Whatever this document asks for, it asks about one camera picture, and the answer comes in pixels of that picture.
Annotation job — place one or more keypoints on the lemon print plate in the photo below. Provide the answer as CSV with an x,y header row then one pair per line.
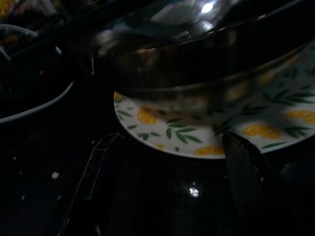
x,y
187,137

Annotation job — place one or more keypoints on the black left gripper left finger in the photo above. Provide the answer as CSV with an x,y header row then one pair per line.
x,y
98,157

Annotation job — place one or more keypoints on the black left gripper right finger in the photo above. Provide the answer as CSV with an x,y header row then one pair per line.
x,y
243,172

